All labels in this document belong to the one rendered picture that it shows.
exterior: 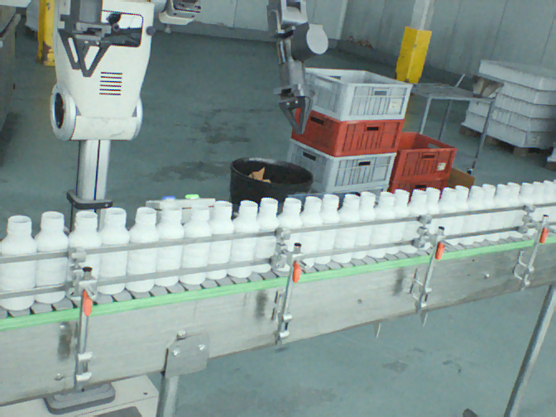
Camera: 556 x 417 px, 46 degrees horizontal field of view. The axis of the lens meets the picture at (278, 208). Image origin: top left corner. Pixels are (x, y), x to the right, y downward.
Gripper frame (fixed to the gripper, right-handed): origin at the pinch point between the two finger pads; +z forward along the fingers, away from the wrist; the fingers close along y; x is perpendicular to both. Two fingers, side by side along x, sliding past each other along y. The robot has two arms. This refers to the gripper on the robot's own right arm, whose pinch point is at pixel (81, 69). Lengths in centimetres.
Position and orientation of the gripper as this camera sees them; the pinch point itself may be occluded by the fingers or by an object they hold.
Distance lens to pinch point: 131.7
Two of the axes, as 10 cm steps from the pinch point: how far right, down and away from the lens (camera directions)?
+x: 8.1, -0.6, 5.8
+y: 5.5, 3.8, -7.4
